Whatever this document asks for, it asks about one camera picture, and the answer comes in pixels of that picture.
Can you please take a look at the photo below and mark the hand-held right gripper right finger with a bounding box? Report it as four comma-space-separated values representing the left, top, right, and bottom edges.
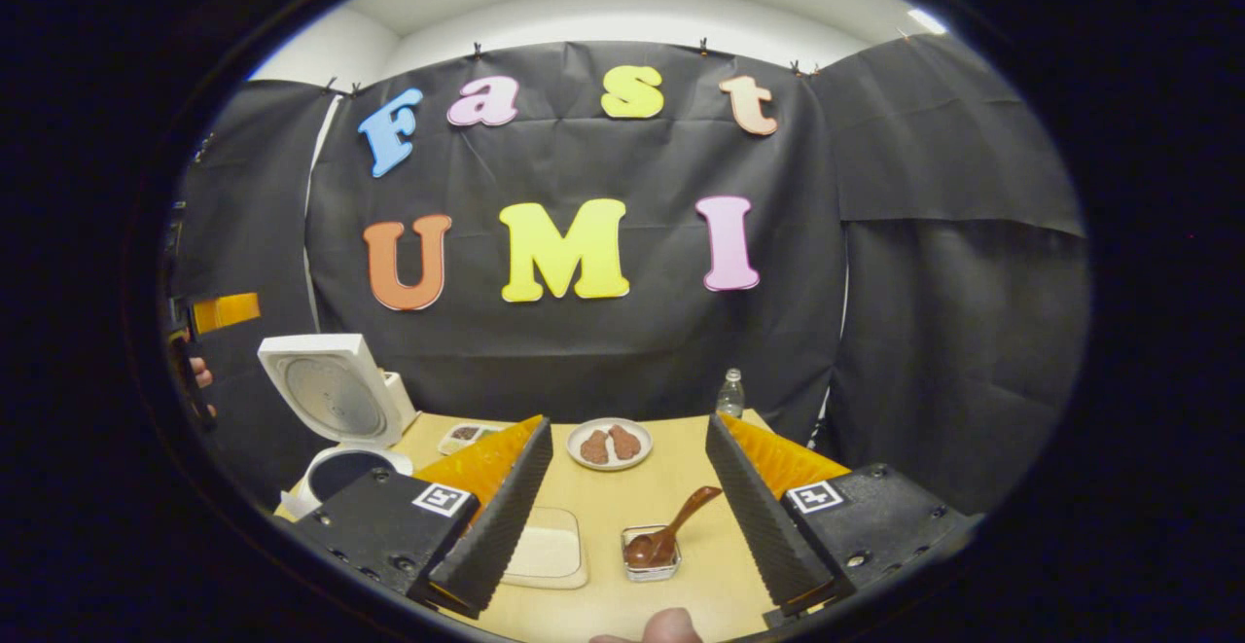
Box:
705, 411, 983, 629

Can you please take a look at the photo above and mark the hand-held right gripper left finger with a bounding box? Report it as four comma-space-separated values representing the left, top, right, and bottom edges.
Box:
290, 416, 556, 622

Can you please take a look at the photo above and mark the clear dish of rice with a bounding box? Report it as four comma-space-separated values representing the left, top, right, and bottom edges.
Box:
501, 507, 589, 590

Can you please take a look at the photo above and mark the brown wooden spoon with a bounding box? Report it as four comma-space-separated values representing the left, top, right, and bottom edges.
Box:
624, 485, 724, 569

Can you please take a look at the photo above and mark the clear chopstick holder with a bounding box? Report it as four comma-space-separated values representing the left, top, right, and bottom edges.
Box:
622, 524, 682, 583

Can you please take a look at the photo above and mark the white rice cooker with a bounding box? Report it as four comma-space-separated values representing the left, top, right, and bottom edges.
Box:
258, 334, 421, 519

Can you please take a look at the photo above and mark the white divided bean dish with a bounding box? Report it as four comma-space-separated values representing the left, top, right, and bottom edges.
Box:
438, 423, 507, 457

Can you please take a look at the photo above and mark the white round plate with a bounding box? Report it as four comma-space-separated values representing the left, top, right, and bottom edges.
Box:
567, 417, 654, 472

